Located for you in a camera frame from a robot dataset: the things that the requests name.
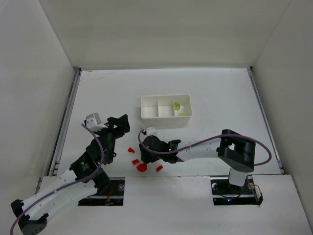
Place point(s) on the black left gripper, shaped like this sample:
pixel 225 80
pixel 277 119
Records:
pixel 117 125

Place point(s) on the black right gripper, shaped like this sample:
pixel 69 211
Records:
pixel 147 152

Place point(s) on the red small lego brick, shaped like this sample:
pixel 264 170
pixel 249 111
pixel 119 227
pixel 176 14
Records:
pixel 159 168

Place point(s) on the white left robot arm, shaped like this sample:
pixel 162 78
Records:
pixel 84 177

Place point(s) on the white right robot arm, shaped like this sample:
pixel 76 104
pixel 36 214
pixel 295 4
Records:
pixel 236 151

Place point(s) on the red curved lego piece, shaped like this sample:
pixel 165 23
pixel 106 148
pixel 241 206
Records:
pixel 134 162

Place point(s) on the red arch lego piece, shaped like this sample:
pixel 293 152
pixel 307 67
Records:
pixel 142 167

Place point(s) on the white three-compartment container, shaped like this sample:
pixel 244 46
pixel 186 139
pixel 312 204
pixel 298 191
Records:
pixel 158 110

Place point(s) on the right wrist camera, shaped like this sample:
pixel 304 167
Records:
pixel 149 131

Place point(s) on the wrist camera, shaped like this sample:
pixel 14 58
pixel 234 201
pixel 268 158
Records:
pixel 94 123
pixel 149 131

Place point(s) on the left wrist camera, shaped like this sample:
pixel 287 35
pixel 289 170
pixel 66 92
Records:
pixel 94 123

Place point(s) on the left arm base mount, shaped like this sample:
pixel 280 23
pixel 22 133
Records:
pixel 112 196

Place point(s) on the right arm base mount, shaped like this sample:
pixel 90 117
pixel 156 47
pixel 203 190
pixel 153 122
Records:
pixel 225 194

